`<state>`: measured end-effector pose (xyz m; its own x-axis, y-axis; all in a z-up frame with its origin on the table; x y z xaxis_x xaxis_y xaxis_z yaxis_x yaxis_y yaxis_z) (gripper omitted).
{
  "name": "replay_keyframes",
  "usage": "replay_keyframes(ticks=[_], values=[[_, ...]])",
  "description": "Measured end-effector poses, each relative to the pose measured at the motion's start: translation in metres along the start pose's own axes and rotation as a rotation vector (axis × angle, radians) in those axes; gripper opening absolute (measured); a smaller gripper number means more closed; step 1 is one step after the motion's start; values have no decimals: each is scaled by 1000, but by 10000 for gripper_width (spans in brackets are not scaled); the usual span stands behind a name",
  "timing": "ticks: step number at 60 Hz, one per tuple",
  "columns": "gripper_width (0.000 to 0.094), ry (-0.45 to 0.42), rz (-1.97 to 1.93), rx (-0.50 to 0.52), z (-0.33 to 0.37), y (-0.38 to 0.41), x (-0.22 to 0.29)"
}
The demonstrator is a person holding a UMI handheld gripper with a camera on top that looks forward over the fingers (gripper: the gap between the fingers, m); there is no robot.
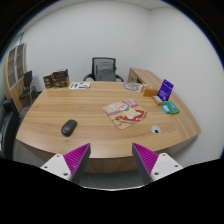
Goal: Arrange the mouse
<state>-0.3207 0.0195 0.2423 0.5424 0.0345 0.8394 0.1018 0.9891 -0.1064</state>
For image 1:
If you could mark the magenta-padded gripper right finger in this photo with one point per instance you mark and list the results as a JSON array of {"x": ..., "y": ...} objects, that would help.
[{"x": 146, "y": 159}]

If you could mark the wooden side desk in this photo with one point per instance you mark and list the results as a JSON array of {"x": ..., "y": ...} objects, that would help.
[{"x": 144, "y": 76}]

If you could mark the small brown carton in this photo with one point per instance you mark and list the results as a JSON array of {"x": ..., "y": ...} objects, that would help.
[{"x": 48, "y": 81}]

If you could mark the black leather armchair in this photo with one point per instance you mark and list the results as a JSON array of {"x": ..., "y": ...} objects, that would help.
[{"x": 8, "y": 128}]

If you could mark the white printed leaflet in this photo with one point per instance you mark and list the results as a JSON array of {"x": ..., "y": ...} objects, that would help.
[{"x": 79, "y": 85}]

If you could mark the purple standing card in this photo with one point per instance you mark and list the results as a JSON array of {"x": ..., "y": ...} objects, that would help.
[{"x": 165, "y": 90}]

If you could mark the grey mesh office chair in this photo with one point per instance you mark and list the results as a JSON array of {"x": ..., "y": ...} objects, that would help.
[{"x": 104, "y": 70}]

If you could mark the orange box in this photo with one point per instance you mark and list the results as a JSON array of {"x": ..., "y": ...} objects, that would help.
[{"x": 149, "y": 91}]

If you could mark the black computer mouse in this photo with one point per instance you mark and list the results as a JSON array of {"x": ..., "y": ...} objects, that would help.
[{"x": 69, "y": 127}]

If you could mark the round white patterned disc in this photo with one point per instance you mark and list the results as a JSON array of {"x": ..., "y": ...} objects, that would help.
[{"x": 132, "y": 87}]

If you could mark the large brown open carton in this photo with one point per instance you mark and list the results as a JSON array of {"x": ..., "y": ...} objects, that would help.
[{"x": 60, "y": 79}]

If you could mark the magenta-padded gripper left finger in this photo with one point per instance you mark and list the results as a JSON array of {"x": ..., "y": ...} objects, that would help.
[{"x": 77, "y": 158}]

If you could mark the wooden shelf unit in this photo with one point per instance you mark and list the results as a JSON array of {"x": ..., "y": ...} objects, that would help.
[{"x": 12, "y": 71}]

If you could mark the small green box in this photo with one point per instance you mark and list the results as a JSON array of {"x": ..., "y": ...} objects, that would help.
[{"x": 173, "y": 107}]

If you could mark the small blue box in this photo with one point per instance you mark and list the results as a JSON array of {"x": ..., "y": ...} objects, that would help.
[{"x": 165, "y": 109}]

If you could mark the small yellow box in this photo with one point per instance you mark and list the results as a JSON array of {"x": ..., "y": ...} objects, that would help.
[{"x": 157, "y": 100}]

